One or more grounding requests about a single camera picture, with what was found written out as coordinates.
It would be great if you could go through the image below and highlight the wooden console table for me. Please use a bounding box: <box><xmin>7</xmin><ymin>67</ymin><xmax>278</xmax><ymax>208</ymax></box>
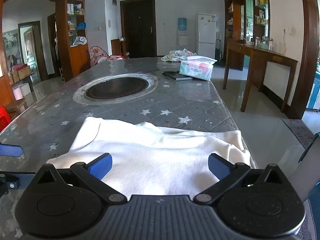
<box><xmin>222</xmin><ymin>42</ymin><xmax>298</xmax><ymax>112</ymax></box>

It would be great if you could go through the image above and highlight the small wooden stool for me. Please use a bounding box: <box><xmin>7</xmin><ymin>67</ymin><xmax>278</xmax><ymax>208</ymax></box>
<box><xmin>5</xmin><ymin>98</ymin><xmax>28</xmax><ymax>120</ymax></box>

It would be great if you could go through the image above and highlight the crumpled patterned cloth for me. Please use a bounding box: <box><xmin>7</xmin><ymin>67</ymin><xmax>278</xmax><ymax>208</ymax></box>
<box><xmin>161</xmin><ymin>48</ymin><xmax>197</xmax><ymax>62</ymax></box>

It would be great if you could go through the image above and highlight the wooden shelf cabinet left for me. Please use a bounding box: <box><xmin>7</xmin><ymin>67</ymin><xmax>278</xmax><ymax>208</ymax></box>
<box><xmin>47</xmin><ymin>0</ymin><xmax>90</xmax><ymax>82</ymax></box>

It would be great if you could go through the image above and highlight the red plastic stool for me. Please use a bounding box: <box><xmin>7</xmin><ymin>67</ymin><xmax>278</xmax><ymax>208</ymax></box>
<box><xmin>0</xmin><ymin>106</ymin><xmax>11</xmax><ymax>132</ymax></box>

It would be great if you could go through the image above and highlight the white refrigerator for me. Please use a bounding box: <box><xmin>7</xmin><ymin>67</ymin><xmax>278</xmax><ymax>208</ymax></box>
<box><xmin>197</xmin><ymin>14</ymin><xmax>216</xmax><ymax>59</ymax></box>

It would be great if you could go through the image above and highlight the polka dot play tent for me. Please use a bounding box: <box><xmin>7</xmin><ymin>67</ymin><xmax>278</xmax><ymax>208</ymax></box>
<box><xmin>89</xmin><ymin>46</ymin><xmax>124</xmax><ymax>67</ymax></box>

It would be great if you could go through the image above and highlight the dark wooden entrance door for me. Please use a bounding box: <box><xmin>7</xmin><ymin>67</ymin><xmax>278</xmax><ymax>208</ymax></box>
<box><xmin>120</xmin><ymin>0</ymin><xmax>157</xmax><ymax>59</ymax></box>

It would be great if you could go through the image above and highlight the water dispenser with blue bottle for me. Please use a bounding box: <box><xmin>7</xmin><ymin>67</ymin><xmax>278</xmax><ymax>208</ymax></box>
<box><xmin>177</xmin><ymin>18</ymin><xmax>188</xmax><ymax>50</ymax></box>

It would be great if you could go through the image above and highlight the white knit garment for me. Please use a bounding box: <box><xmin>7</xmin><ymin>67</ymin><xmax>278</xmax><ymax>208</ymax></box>
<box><xmin>49</xmin><ymin>117</ymin><xmax>251</xmax><ymax>198</ymax></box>

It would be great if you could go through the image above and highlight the tissue box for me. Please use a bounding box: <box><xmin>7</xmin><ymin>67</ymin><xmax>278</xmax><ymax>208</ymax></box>
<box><xmin>180</xmin><ymin>56</ymin><xmax>217</xmax><ymax>81</ymax></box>

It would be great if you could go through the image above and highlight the round inset hotpot burner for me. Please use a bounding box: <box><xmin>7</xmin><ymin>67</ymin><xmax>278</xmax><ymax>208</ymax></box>
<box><xmin>73</xmin><ymin>73</ymin><xmax>158</xmax><ymax>106</ymax></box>

